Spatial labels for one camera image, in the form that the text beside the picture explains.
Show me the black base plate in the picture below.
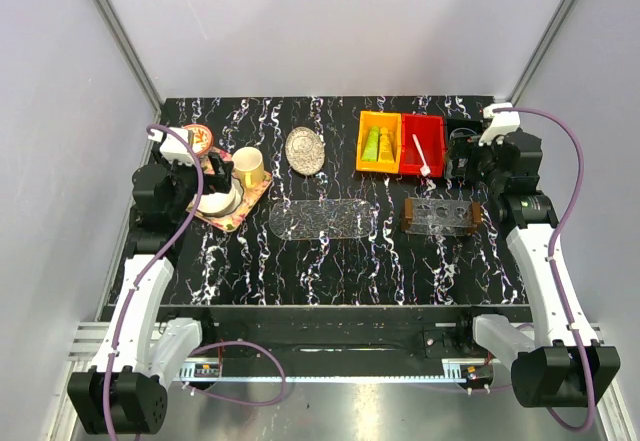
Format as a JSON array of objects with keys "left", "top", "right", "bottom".
[{"left": 157, "top": 305, "right": 532, "bottom": 359}]

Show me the yellow bin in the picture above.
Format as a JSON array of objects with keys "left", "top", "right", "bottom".
[{"left": 356, "top": 111, "right": 402, "bottom": 174}]

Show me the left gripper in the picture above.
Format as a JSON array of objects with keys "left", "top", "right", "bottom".
[{"left": 153, "top": 146, "right": 233, "bottom": 220}]

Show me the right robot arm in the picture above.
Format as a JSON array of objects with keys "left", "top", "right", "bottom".
[{"left": 446, "top": 129, "right": 621, "bottom": 408}]

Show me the floral serving tray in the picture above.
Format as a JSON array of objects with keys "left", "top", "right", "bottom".
[{"left": 195, "top": 147, "right": 272, "bottom": 233}]

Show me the red bin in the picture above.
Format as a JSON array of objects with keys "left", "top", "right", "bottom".
[{"left": 399, "top": 114, "right": 446, "bottom": 178}]

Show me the white scalloped bowl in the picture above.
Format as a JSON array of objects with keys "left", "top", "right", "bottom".
[{"left": 198, "top": 178, "right": 244, "bottom": 217}]

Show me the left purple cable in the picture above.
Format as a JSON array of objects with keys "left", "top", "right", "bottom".
[{"left": 102, "top": 124, "right": 286, "bottom": 441}]

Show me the clear toothbrush holder rack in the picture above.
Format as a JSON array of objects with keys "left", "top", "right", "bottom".
[{"left": 401, "top": 198, "right": 483, "bottom": 237}]

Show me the aluminium rail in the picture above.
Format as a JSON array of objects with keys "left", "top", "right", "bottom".
[{"left": 64, "top": 320, "right": 621, "bottom": 385}]

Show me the orange patterned bowl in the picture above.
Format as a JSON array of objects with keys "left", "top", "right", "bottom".
[{"left": 185, "top": 124, "right": 214, "bottom": 157}]

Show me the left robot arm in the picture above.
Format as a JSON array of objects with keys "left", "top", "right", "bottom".
[{"left": 67, "top": 153, "right": 233, "bottom": 436}]

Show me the clear acrylic tray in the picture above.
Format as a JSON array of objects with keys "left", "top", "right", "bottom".
[{"left": 268, "top": 198, "right": 377, "bottom": 241}]

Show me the green toothpaste tube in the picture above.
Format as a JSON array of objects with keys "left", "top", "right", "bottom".
[{"left": 361, "top": 126, "right": 380, "bottom": 163}]

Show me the speckled saucer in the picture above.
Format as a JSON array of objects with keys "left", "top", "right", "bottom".
[{"left": 285, "top": 127, "right": 325, "bottom": 176}]

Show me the yellow mug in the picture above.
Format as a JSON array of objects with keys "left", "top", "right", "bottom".
[{"left": 232, "top": 146, "right": 265, "bottom": 189}]

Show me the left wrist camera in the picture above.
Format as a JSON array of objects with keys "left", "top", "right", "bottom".
[{"left": 159, "top": 128, "right": 194, "bottom": 166}]

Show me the black bin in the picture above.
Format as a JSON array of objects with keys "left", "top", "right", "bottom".
[{"left": 444, "top": 118, "right": 487, "bottom": 182}]

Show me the yellow toothpaste tube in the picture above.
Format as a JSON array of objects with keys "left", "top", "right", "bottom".
[{"left": 378, "top": 127, "right": 395, "bottom": 164}]

